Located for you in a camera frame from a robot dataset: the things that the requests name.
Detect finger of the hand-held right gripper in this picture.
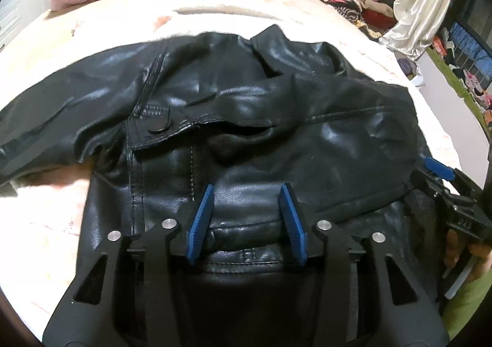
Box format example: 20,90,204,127
409,157,458,201

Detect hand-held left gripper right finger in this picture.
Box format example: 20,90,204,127
279,182,450,347

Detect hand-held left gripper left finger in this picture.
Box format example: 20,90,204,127
42,184,215,347

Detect black leather jacket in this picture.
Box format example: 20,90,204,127
0,24,458,347

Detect person's right forearm green sleeve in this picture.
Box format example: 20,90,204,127
441,269,490,337

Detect person's right hand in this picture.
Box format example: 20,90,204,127
444,229,492,282

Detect purple patterned cloth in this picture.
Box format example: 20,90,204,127
397,58,422,79

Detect cluttered storage rack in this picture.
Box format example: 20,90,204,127
427,0,492,128

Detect white pink floral blanket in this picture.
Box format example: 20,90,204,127
0,5,462,328

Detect cream satin curtain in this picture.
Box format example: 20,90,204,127
379,0,467,61

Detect white wardrobe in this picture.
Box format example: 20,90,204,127
0,0,24,53

